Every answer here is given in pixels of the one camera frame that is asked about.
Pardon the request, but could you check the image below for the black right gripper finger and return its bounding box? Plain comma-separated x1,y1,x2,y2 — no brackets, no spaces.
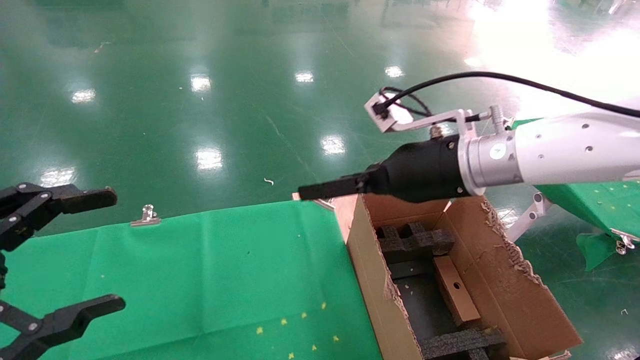
297,170,378,201

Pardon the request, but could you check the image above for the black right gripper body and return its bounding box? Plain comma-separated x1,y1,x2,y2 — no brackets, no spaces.
367,135,473,204

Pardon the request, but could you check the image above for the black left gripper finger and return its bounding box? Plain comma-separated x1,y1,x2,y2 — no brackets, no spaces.
0,295,127,360
0,183,119,253

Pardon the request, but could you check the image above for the small brown cardboard box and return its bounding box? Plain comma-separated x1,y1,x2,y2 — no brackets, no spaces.
432,256,482,327

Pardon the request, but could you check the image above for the large open cardboard carton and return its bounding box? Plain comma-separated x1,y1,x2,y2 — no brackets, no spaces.
345,192,585,360

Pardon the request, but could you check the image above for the notched black foam insert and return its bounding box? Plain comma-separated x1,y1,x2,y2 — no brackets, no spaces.
377,222,456,265

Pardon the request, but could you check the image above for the large green table cloth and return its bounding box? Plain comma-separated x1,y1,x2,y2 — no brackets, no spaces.
0,199,383,360

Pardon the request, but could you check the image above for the green cloth side table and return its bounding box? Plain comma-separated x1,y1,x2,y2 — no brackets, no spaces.
510,117,640,272

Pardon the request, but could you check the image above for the flat black foam insert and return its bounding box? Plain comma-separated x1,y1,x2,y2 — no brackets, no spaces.
420,327,508,360

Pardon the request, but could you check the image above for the silver camera mount bracket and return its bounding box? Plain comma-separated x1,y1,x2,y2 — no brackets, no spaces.
390,105,508,147

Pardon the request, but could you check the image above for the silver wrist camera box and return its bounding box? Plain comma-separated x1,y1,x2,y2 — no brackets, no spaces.
364,91,416,134

